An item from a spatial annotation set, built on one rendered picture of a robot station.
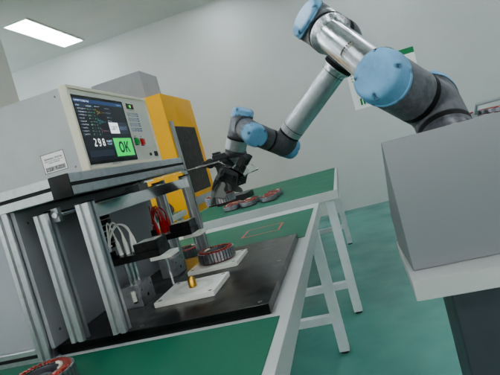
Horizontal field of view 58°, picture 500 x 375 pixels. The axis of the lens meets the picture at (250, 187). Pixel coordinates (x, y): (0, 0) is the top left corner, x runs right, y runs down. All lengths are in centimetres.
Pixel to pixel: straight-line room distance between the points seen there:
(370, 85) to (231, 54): 567
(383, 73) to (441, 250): 37
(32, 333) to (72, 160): 38
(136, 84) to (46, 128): 413
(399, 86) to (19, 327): 94
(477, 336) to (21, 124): 109
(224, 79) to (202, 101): 45
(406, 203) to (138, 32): 641
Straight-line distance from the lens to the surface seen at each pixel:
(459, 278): 92
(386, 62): 99
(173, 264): 137
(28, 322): 110
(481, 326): 103
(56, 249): 103
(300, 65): 644
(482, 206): 96
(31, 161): 118
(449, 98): 108
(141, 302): 116
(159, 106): 486
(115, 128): 127
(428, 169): 93
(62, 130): 113
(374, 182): 640
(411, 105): 102
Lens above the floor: 105
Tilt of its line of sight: 3 degrees down
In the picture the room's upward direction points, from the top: 15 degrees counter-clockwise
